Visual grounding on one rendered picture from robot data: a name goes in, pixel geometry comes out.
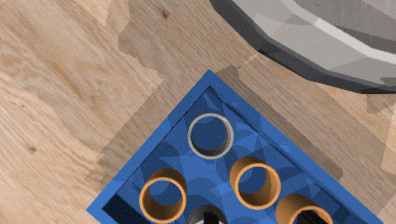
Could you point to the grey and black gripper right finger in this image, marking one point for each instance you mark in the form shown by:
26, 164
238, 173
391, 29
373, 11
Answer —
309, 217

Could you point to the blue crate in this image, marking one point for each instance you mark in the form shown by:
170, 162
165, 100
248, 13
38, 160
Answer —
208, 179

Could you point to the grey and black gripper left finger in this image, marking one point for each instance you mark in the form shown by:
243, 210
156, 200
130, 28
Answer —
210, 218

